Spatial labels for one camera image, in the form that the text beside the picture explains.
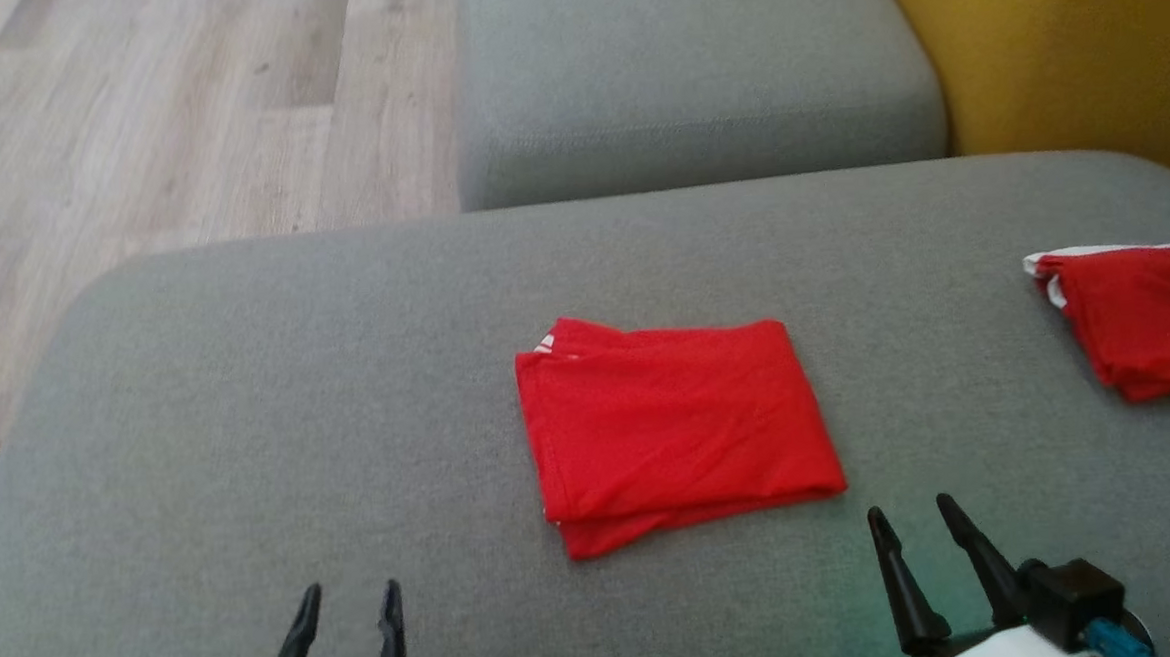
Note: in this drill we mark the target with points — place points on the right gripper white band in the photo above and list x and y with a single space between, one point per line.
993 653

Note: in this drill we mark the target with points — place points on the red and white jersey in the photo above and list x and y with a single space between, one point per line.
1145 319

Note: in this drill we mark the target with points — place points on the large grey sofa seat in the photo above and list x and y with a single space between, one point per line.
350 431

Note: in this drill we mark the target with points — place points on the small grey sofa cushion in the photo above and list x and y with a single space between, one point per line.
692 73

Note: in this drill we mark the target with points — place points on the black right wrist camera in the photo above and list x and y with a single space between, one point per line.
1075 598

